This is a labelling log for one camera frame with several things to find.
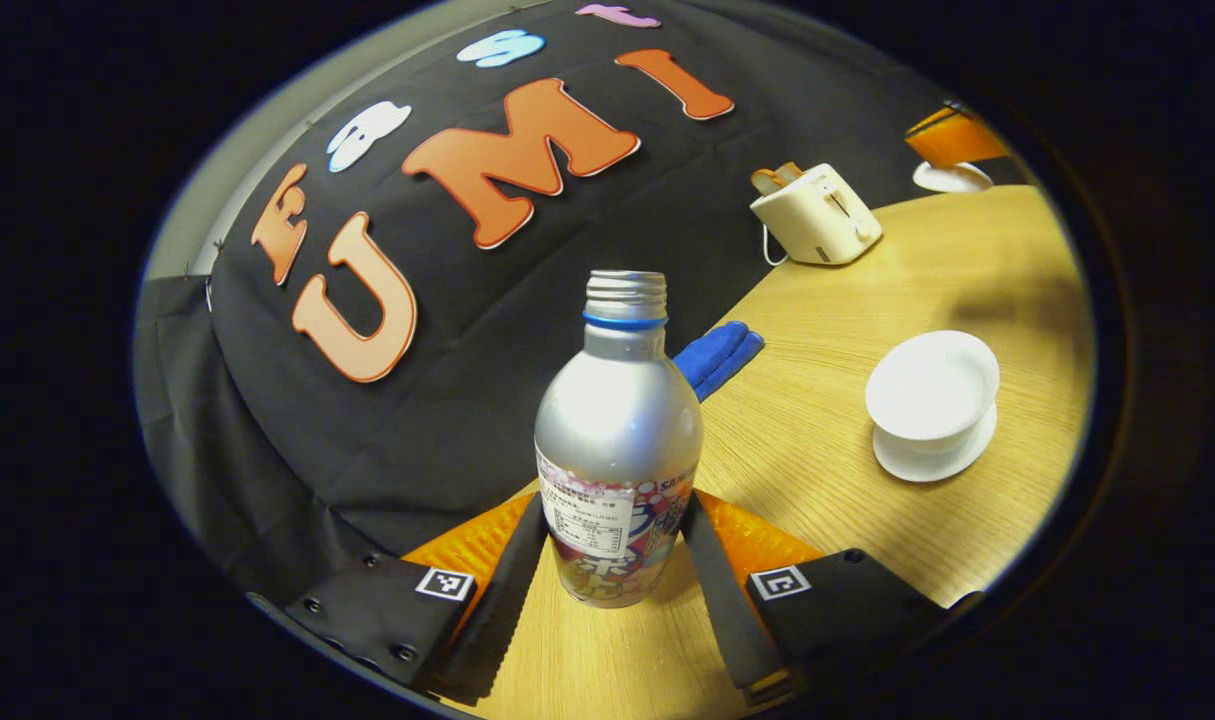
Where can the black backdrop cloth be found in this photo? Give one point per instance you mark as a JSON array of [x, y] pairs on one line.
[[297, 440]]

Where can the brown toast slice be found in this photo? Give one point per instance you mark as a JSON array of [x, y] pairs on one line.
[[765, 180], [789, 172]]

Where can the white toaster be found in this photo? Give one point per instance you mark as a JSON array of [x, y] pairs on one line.
[[817, 220]]

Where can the silver water bottle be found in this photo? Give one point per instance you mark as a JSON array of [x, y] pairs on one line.
[[617, 430]]

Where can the white saucer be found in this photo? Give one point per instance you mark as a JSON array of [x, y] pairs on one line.
[[932, 465]]

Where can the blue folded towel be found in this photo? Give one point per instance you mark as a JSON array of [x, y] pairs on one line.
[[715, 355]]

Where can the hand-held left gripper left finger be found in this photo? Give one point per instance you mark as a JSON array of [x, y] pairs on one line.
[[502, 600]]

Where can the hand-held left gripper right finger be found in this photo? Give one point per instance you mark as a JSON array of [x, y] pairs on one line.
[[717, 590]]

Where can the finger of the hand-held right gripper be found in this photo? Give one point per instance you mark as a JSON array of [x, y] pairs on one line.
[[957, 140]]

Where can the white teacup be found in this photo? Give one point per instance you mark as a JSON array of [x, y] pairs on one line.
[[932, 385]]

